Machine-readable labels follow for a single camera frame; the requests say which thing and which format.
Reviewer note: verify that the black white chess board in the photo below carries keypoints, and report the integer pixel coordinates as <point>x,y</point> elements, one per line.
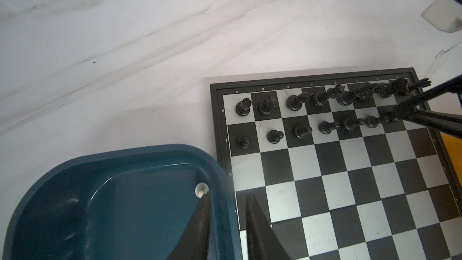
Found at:
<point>384,193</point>

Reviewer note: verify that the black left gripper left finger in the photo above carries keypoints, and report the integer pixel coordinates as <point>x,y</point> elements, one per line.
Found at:
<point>194,242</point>

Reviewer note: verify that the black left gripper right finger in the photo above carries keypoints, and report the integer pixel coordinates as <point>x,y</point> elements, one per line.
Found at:
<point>262,243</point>

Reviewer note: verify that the teal plastic tray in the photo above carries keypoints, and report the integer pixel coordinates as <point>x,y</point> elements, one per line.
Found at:
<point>131,204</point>

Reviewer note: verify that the yellow plastic tray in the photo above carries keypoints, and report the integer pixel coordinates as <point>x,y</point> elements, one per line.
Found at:
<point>454,149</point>

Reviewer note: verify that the white chess pawn lower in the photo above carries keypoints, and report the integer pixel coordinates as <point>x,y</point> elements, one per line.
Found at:
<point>201,189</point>

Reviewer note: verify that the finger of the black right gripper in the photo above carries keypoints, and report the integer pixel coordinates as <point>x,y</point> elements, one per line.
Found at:
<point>452,86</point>
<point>446,123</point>

